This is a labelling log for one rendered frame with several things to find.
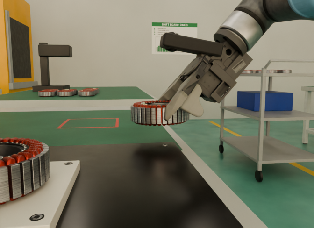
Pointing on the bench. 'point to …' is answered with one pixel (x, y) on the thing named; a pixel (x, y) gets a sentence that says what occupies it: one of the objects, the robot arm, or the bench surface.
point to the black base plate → (139, 189)
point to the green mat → (19, 116)
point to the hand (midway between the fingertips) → (157, 112)
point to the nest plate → (42, 200)
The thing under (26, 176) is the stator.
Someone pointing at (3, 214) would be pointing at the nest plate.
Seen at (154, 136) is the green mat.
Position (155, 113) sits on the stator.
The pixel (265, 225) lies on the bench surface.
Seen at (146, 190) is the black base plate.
